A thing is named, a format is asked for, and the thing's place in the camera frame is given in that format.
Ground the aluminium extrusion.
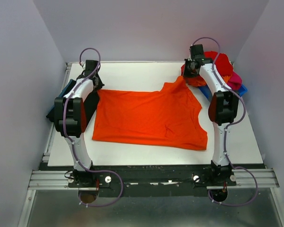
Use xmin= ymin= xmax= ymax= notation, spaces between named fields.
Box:
xmin=202 ymin=169 xmax=280 ymax=190
xmin=28 ymin=170 xmax=73 ymax=190

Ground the magenta t shirt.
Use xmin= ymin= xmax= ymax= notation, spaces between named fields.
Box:
xmin=227 ymin=72 xmax=242 ymax=90

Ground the black t shirt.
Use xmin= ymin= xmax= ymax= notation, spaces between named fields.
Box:
xmin=52 ymin=92 xmax=99 ymax=138

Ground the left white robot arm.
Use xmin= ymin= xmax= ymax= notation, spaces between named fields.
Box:
xmin=53 ymin=60 xmax=104 ymax=187

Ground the blue plastic bin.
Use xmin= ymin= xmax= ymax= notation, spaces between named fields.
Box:
xmin=198 ymin=85 xmax=248 ymax=102

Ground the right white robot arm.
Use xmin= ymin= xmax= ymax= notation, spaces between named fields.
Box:
xmin=183 ymin=44 xmax=239 ymax=185

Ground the red t shirt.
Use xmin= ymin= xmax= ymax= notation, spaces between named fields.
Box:
xmin=181 ymin=51 xmax=233 ymax=83

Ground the aluminium extrusion right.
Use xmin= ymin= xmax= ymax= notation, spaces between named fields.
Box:
xmin=202 ymin=169 xmax=280 ymax=190

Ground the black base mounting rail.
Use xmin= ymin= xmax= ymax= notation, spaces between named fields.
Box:
xmin=38 ymin=164 xmax=267 ymax=200

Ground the aluminium extrusion left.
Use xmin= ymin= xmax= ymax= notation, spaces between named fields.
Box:
xmin=28 ymin=170 xmax=73 ymax=190

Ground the blue folded t shirt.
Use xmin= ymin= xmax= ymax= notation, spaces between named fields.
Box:
xmin=46 ymin=79 xmax=76 ymax=122

